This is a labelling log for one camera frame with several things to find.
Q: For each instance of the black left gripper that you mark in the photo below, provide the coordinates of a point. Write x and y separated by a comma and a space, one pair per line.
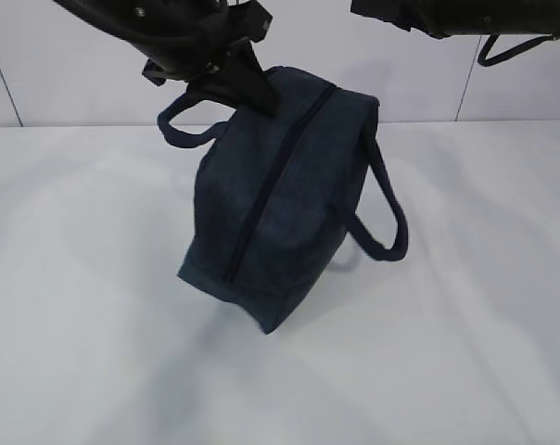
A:
216, 58

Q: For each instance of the dark navy lunch bag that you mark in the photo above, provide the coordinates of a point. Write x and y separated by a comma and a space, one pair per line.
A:
274, 198

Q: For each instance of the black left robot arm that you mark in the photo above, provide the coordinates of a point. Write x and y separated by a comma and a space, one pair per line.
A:
141, 23

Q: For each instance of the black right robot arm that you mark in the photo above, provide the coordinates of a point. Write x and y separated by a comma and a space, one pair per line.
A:
444, 18

